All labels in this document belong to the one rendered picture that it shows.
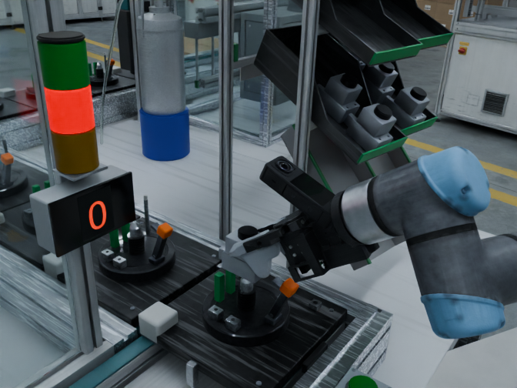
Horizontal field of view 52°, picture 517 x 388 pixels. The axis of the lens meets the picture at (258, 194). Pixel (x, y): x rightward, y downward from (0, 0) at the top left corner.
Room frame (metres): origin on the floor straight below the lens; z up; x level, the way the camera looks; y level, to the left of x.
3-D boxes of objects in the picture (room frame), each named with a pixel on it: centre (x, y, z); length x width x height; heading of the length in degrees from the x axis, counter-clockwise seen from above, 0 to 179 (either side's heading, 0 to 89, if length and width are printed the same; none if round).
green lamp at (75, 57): (0.58, 0.22, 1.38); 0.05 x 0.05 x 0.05
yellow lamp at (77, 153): (0.58, 0.22, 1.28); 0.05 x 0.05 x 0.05
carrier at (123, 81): (2.07, 0.65, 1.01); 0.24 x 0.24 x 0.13; 54
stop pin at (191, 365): (0.57, 0.09, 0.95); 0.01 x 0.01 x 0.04; 54
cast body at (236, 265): (0.67, 0.02, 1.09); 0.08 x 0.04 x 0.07; 54
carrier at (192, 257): (0.82, 0.22, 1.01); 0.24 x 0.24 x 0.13; 54
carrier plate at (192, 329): (0.67, 0.01, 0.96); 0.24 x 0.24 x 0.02; 54
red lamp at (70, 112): (0.58, 0.22, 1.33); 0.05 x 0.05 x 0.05
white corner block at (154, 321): (0.65, 0.15, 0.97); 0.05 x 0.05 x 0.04; 54
